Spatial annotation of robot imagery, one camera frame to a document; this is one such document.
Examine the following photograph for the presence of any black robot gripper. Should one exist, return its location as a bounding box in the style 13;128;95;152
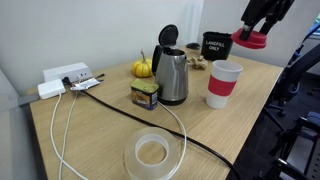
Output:
239;0;295;41

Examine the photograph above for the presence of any pink silicone cup lid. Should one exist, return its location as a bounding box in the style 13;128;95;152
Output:
231;28;267;49

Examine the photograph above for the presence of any white cup with red sleeve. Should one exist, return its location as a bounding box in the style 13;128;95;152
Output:
206;60;243;109

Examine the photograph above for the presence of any black landfill only bin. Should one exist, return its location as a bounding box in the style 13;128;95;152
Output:
201;32;233;61

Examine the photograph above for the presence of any black computer mouse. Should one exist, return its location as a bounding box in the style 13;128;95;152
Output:
186;42;201;50

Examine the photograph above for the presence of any ginger root piece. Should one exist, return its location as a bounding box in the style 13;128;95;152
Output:
187;55;208;70

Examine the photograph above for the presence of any stainless steel electric kettle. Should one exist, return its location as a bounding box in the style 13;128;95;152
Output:
152;24;189;105

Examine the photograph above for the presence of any small yellow pumpkin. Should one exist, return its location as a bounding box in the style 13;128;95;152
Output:
132;51;152;78

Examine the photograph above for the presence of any green-lidded food tin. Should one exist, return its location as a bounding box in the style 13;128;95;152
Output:
130;79;159;110

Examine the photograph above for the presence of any silver foil packet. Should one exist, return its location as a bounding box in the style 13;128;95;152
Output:
71;78;99;91

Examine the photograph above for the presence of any white power strip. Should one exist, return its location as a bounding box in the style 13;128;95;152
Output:
43;63;93;82

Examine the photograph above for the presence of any clear tape roll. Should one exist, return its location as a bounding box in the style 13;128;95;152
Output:
124;127;181;180

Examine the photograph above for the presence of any white power adapter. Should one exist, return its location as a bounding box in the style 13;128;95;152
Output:
37;79;66;99

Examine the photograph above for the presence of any white kettle cable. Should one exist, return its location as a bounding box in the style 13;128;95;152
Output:
157;101;188;180

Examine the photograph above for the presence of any black power cable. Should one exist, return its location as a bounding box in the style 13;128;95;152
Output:
61;76;242;180

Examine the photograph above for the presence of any white charging cable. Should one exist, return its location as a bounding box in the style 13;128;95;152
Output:
49;75;88;180

